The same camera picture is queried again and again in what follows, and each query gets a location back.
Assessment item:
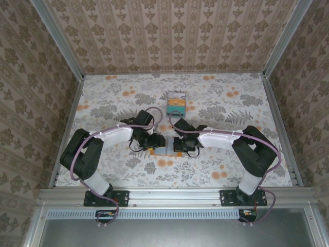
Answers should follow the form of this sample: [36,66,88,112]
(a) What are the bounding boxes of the grey metal panel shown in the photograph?
[24,207,321,247]

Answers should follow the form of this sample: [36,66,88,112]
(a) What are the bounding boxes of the floral table covering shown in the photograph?
[55,73,295,188]

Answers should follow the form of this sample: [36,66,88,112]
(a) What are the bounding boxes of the teal card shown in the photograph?
[166,104,186,118]

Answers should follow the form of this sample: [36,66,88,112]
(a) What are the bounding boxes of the slotted grey cable duct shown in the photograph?
[47,209,242,220]

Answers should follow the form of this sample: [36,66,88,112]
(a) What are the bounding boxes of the thin black cable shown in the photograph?
[127,139,145,153]
[184,147,202,158]

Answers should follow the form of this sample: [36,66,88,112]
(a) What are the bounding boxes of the orange leather card holder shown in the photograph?
[150,137,183,158]

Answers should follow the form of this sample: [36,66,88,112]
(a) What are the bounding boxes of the aluminium side frame rail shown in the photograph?
[261,73,304,187]
[48,76,84,189]

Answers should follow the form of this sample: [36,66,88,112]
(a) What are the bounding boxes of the aluminium frame post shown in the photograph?
[263,0,310,77]
[31,0,84,79]

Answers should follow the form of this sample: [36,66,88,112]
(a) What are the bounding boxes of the orange card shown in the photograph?
[167,98,186,107]

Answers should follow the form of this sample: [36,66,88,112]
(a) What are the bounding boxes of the aluminium front frame rail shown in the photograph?
[38,187,316,207]

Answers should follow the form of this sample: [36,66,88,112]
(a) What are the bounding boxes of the white card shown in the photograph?
[167,90,186,100]

